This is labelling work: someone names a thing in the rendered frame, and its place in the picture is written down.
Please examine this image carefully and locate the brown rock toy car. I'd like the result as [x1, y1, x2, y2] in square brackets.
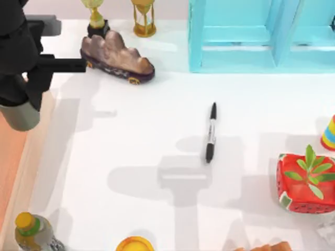
[79, 29, 156, 86]

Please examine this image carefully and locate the black marker pen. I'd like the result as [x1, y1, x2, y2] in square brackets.
[204, 101, 218, 165]

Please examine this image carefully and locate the red watermelon plant pot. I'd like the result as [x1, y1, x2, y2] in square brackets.
[276, 144, 335, 217]

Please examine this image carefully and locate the shallow salmon-coloured box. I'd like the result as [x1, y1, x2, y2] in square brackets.
[0, 89, 57, 227]

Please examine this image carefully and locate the gold trophy with black base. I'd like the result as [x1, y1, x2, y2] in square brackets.
[80, 0, 111, 38]

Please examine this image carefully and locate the clear bottle with yellow cap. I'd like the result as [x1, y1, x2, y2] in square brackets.
[14, 212, 66, 251]

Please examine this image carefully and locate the light blue rack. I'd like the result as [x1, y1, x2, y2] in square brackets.
[188, 0, 335, 74]

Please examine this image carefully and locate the stack of coloured rings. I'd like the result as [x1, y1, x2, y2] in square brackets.
[320, 114, 335, 152]

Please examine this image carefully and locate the yellow round cup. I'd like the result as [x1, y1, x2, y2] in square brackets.
[115, 235, 155, 251]

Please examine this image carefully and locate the gold hourglass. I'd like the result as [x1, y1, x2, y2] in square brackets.
[129, 0, 157, 38]

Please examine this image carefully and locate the brown bread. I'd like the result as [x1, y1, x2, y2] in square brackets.
[230, 241, 292, 251]

